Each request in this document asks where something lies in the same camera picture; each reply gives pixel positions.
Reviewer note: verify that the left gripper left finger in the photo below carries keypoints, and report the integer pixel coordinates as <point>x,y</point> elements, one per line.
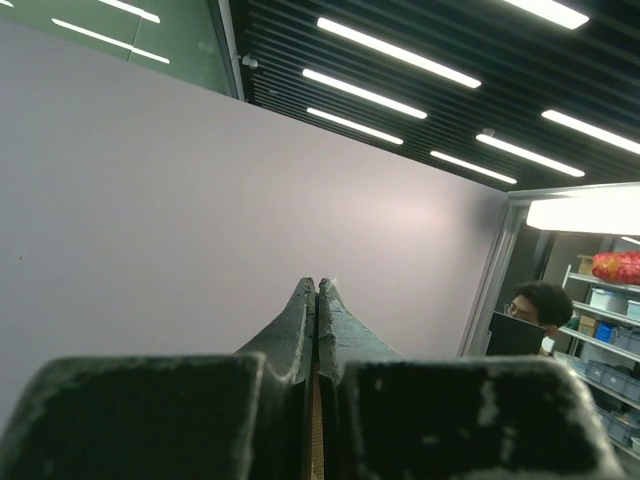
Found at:
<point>244,415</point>

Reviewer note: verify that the black monitor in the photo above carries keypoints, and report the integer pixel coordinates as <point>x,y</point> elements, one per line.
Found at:
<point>509,336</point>

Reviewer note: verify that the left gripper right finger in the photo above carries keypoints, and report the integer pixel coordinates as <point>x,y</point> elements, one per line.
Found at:
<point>386,417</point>

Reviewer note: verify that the beige cap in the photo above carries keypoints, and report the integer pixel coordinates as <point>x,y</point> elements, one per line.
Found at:
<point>317,430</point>

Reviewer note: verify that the metal storage shelf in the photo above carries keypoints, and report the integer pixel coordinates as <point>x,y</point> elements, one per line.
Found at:
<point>601,345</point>

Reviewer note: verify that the red bag on shelf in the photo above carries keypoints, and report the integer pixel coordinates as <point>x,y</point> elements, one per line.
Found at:
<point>617,267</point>

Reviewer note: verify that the person with black hair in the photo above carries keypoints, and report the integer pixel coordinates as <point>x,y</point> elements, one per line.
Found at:
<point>543,304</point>

